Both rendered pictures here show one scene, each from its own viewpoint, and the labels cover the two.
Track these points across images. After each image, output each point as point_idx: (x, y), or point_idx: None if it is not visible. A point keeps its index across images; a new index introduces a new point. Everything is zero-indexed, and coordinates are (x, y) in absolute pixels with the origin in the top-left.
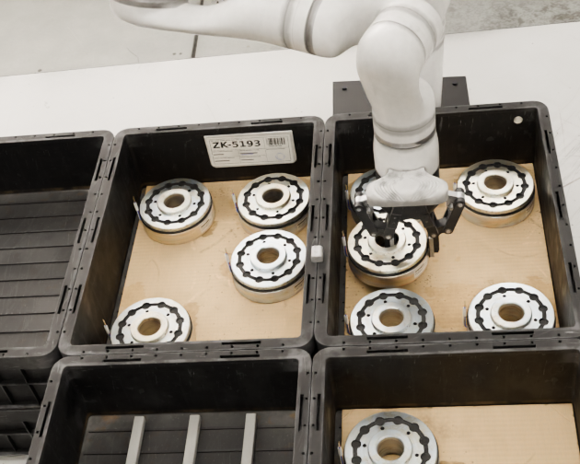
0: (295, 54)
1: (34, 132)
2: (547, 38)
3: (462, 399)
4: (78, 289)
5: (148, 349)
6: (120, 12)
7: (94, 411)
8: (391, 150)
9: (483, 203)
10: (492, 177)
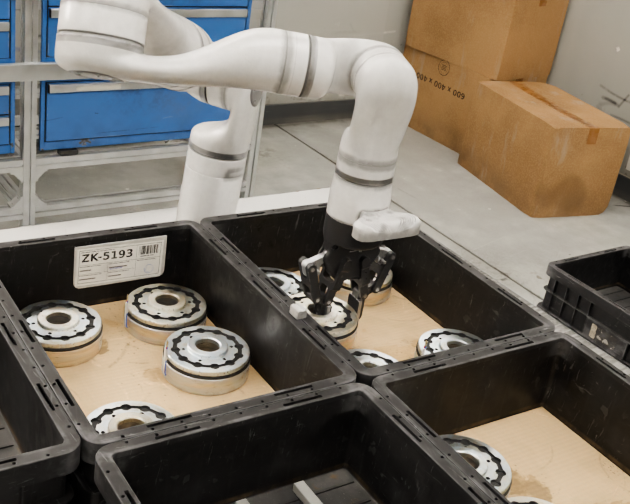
0: (16, 232)
1: None
2: (248, 207)
3: (470, 420)
4: (57, 384)
5: (200, 416)
6: (88, 54)
7: None
8: (368, 189)
9: None
10: None
